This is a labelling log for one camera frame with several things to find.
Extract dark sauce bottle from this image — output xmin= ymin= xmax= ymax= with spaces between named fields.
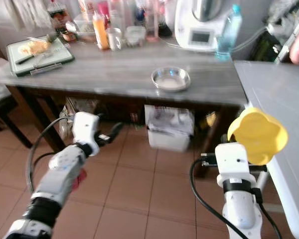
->
xmin=47 ymin=0 xmax=71 ymax=35

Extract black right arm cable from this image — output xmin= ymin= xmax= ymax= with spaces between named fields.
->
xmin=189 ymin=157 xmax=250 ymax=239

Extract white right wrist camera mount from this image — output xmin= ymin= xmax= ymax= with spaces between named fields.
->
xmin=213 ymin=142 xmax=252 ymax=184

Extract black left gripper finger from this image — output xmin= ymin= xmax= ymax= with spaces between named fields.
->
xmin=108 ymin=121 xmax=126 ymax=144

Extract grey wooden counter table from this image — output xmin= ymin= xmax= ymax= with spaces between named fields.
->
xmin=0 ymin=37 xmax=250 ymax=177

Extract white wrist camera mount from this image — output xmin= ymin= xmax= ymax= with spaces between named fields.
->
xmin=72 ymin=112 xmax=102 ymax=146
xmin=213 ymin=142 xmax=252 ymax=184

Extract printed plastic bag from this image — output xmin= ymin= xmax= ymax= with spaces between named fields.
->
xmin=57 ymin=97 xmax=86 ymax=140

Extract clear plastic container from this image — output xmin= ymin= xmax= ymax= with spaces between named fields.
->
xmin=123 ymin=25 xmax=147 ymax=48

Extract white plastic folding table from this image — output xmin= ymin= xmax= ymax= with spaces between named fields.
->
xmin=233 ymin=60 xmax=299 ymax=239

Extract yellow plastic bowl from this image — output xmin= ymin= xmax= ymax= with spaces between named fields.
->
xmin=227 ymin=107 xmax=289 ymax=166

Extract green cutting board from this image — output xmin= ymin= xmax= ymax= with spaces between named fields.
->
xmin=5 ymin=35 xmax=75 ymax=77

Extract white hanging towel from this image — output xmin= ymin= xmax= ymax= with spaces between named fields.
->
xmin=2 ymin=0 xmax=48 ymax=28

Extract red cloth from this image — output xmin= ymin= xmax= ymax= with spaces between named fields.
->
xmin=72 ymin=169 xmax=88 ymax=193

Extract dark wooden chair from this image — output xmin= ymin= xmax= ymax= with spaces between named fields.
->
xmin=0 ymin=37 xmax=33 ymax=148

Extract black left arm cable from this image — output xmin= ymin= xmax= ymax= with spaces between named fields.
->
xmin=25 ymin=116 xmax=73 ymax=194

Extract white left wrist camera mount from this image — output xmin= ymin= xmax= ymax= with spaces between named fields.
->
xmin=72 ymin=112 xmax=102 ymax=146

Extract clear blue water bottle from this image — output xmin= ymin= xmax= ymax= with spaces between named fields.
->
xmin=215 ymin=4 xmax=243 ymax=62

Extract pale food pieces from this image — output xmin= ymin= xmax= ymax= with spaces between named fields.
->
xmin=19 ymin=39 xmax=51 ymax=56

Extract white kitchen machine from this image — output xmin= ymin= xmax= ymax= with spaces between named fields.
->
xmin=174 ymin=0 xmax=238 ymax=52

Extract pink plastic jug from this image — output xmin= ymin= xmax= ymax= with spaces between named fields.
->
xmin=144 ymin=0 xmax=159 ymax=41

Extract white storage box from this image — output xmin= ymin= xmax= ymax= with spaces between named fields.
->
xmin=144 ymin=104 xmax=193 ymax=152

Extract black handled knife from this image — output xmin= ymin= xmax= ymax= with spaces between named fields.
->
xmin=16 ymin=53 xmax=36 ymax=65

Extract orange squeeze bottle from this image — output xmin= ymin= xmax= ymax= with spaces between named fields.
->
xmin=92 ymin=10 xmax=110 ymax=51

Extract metal cup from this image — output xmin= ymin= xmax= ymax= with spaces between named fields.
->
xmin=106 ymin=27 xmax=124 ymax=51

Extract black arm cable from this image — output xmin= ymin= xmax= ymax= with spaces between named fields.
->
xmin=189 ymin=157 xmax=250 ymax=239
xmin=25 ymin=116 xmax=73 ymax=194

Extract stainless steel bowl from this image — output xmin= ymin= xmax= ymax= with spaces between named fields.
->
xmin=151 ymin=66 xmax=191 ymax=93

